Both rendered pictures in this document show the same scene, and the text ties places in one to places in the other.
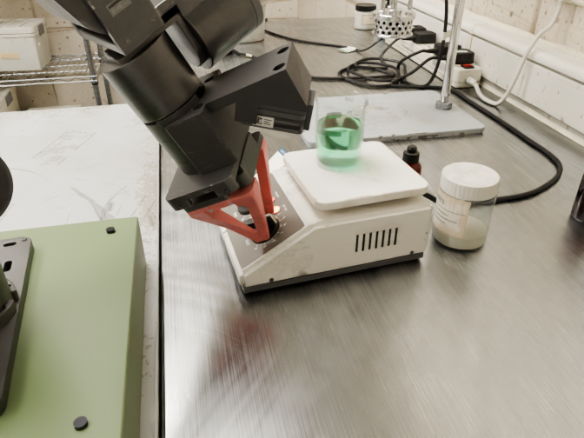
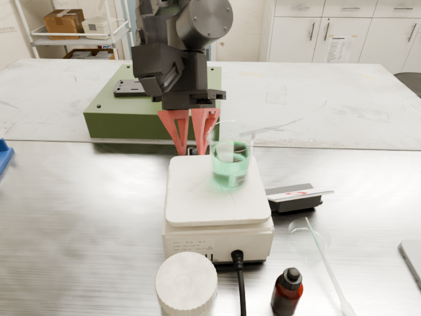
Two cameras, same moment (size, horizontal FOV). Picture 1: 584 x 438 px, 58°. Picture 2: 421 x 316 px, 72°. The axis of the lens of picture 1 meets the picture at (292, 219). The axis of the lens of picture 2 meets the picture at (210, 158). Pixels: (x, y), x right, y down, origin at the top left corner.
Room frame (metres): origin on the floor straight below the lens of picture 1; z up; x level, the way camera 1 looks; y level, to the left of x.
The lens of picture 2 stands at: (0.55, -0.32, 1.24)
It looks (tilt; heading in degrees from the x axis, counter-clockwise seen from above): 38 degrees down; 105
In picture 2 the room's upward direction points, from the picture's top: straight up
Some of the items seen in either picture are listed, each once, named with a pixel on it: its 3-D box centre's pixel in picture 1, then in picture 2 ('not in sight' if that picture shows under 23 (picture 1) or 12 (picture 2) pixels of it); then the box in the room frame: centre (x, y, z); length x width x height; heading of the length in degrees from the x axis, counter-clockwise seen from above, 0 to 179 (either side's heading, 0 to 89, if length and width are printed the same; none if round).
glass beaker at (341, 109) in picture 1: (341, 130); (228, 156); (0.50, -0.05, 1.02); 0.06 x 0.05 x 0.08; 41
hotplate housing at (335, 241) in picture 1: (327, 211); (213, 195); (0.48, -0.04, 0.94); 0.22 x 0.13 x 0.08; 108
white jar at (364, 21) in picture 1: (365, 16); not in sight; (1.59, -0.21, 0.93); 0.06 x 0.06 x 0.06
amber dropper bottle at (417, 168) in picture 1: (408, 169); (288, 288); (0.59, -0.15, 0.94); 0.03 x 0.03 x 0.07
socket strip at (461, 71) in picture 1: (427, 52); not in sight; (1.22, -0.31, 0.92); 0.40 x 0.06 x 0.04; 12
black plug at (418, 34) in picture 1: (420, 36); not in sight; (1.25, -0.30, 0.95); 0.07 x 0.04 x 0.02; 102
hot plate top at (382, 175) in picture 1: (352, 172); (215, 185); (0.49, -0.06, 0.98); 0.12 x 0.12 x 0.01; 18
